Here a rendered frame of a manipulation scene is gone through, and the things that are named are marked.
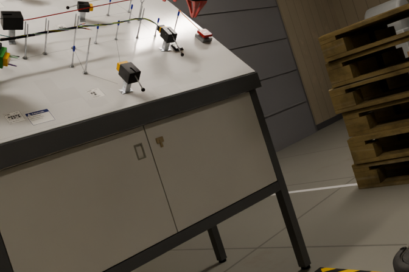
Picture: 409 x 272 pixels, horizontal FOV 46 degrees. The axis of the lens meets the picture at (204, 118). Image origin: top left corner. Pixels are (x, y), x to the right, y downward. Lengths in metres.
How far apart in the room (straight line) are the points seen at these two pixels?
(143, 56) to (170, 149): 0.40
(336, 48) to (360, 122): 0.48
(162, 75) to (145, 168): 0.38
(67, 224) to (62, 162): 0.19
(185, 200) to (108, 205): 0.30
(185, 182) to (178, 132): 0.18
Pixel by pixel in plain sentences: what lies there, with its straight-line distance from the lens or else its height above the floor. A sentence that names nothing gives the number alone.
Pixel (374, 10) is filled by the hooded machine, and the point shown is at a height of 1.34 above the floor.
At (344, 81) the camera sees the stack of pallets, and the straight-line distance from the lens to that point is 3.08.
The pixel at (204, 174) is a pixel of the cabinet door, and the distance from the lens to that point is 1.82.
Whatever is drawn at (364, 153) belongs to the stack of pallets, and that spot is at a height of 0.22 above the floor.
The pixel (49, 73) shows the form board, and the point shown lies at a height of 1.06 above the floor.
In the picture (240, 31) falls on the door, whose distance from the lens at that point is 6.01.
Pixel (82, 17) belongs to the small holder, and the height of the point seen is 1.29.
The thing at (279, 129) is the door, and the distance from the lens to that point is 6.11.
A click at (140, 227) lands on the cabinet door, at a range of 1.66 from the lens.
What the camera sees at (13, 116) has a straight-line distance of 1.55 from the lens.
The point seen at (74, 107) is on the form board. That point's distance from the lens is 1.61.
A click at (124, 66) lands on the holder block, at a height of 1.00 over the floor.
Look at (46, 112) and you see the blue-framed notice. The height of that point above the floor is 0.92.
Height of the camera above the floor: 0.79
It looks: 1 degrees down
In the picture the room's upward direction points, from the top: 18 degrees counter-clockwise
